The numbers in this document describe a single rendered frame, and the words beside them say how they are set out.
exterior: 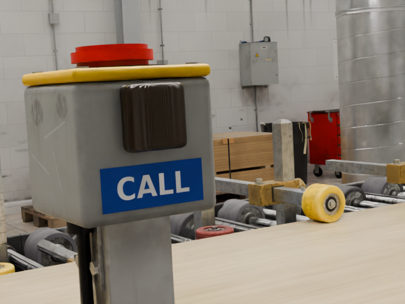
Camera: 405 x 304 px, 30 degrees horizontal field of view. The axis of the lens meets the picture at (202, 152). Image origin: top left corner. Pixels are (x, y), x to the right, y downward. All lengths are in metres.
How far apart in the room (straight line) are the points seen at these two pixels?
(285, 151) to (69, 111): 1.47
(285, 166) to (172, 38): 6.88
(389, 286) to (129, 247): 0.83
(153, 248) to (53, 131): 0.07
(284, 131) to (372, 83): 3.00
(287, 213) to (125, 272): 1.46
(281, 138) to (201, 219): 0.28
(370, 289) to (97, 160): 0.84
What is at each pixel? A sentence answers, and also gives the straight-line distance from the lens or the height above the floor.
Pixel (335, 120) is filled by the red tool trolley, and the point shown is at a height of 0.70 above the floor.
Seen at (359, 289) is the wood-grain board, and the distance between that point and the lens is 1.14.
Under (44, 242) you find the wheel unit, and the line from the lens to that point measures 1.84.
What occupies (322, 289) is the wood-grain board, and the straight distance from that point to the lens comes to 1.14.
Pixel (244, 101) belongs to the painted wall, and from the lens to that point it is 9.11.
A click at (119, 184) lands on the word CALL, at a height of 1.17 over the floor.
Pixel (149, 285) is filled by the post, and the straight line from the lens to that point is 0.37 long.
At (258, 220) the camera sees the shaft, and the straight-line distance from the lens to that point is 2.19.
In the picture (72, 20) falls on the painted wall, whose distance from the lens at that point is 8.12.
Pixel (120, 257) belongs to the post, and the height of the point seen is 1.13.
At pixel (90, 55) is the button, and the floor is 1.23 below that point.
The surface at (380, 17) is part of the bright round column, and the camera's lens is 4.77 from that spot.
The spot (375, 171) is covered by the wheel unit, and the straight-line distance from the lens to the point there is 2.15.
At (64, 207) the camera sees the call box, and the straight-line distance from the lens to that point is 0.35.
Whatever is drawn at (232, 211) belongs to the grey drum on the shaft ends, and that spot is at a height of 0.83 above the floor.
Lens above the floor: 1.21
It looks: 5 degrees down
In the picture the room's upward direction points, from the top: 3 degrees counter-clockwise
